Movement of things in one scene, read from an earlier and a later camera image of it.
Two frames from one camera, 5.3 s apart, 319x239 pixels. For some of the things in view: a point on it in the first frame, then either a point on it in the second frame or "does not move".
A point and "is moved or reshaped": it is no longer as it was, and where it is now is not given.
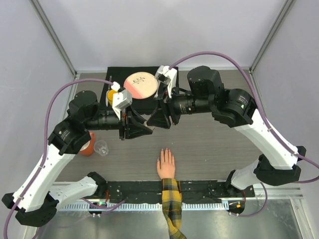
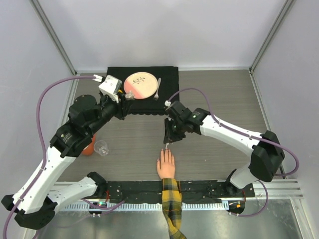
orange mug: [88, 149] does not move
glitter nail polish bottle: [151, 127] is moved or reshaped
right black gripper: [159, 118] to [170, 137]
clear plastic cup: [100, 147] does not move
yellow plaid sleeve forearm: [171, 206] does not move
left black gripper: [126, 128] to [121, 114]
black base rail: [192, 191] does not move
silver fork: [156, 96] does not move
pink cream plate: [140, 85] does not move
